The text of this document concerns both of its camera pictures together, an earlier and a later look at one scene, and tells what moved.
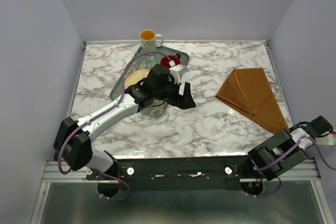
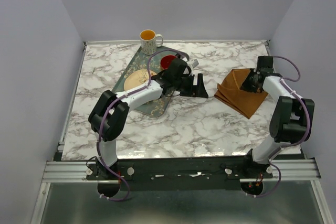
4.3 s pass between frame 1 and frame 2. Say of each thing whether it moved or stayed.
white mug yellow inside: stayed
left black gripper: moved
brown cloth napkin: moved
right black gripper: moved
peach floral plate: stayed
